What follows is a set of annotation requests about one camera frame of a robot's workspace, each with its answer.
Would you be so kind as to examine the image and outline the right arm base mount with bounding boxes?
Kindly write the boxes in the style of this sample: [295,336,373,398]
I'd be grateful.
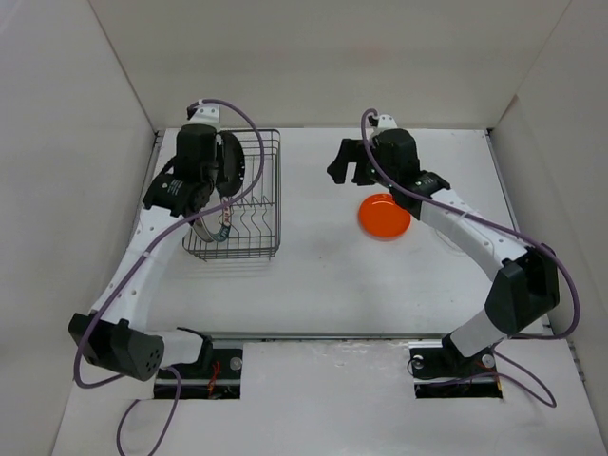
[408,344,503,399]

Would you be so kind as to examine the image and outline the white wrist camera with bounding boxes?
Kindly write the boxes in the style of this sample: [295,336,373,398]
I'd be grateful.
[368,114,397,131]
[186,100,221,130]

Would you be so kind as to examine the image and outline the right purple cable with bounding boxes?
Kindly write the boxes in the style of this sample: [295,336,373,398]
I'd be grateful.
[360,107,581,409]

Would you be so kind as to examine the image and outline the aluminium rail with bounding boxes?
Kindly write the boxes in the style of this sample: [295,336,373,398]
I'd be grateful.
[205,332,443,342]

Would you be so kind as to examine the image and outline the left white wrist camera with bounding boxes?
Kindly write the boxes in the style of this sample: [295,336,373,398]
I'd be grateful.
[186,100,221,130]

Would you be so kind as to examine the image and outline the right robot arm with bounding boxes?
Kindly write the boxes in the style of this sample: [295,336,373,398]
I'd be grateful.
[327,128,560,378]

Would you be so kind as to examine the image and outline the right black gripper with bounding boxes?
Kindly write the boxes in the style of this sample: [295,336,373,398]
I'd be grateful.
[327,138,397,190]

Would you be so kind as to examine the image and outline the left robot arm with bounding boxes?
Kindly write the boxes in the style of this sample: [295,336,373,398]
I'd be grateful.
[68,121,234,389]

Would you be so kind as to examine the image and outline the purple cable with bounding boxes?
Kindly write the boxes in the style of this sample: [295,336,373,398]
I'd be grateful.
[360,107,581,409]
[73,98,265,456]

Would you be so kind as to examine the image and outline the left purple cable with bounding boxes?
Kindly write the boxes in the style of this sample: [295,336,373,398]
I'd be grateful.
[73,98,265,456]

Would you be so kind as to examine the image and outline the white plate dark rim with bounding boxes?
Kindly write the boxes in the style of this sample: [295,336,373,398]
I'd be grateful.
[210,199,233,243]

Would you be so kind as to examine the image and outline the black plate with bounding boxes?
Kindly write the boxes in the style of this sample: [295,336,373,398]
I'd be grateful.
[216,131,245,198]

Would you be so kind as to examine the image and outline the white plate red characters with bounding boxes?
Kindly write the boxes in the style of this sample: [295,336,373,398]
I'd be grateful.
[191,218,215,243]

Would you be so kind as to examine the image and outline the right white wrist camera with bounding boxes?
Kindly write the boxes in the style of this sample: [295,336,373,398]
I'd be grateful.
[368,114,397,131]

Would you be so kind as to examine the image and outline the grey wire dish rack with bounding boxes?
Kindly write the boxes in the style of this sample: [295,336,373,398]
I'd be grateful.
[182,128,281,261]

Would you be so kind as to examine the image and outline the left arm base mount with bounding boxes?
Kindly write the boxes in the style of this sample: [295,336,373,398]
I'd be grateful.
[174,346,243,400]

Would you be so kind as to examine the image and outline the orange plate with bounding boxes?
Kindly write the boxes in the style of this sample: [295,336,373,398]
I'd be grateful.
[357,193,411,241]

